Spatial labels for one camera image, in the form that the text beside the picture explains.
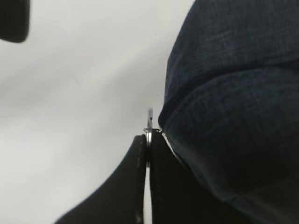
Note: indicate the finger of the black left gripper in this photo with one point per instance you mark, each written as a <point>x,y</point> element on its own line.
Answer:
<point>14,20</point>

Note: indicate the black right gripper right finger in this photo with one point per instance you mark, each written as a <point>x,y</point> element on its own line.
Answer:
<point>176,195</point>

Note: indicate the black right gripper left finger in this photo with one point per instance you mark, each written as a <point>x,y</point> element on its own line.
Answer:
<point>119,200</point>

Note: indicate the dark blue lunch bag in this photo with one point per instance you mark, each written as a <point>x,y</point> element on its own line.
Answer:
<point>231,104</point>

